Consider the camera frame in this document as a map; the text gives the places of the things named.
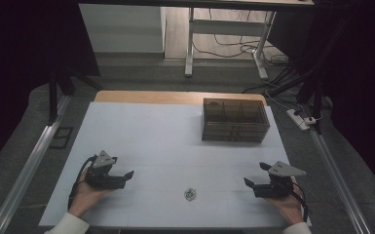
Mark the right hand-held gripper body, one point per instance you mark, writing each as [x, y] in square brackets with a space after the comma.
[277, 188]

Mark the person's left hand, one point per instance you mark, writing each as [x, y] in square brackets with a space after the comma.
[86, 198]

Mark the white metal desk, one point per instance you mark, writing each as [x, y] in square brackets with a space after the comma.
[227, 27]

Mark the brown transparent drawer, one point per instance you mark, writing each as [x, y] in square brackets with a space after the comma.
[217, 137]

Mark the brown transparent drawer box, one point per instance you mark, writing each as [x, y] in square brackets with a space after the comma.
[233, 112]

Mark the dark curtain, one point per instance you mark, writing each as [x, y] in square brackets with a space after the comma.
[363, 65]
[13, 48]

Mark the white table mat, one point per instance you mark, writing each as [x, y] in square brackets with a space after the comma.
[142, 146]

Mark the white cabinet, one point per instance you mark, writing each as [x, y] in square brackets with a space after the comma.
[120, 29]

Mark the white power strip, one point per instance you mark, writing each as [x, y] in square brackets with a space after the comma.
[297, 119]

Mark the black floor frame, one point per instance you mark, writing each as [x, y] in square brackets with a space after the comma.
[60, 146]

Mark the aluminium rail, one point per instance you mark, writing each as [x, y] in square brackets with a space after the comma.
[29, 165]
[337, 182]

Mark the person's right hand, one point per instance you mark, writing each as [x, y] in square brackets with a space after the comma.
[289, 208]

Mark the black metal stand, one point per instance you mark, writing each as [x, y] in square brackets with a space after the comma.
[316, 97]
[52, 97]

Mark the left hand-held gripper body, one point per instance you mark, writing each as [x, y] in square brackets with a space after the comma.
[102, 177]

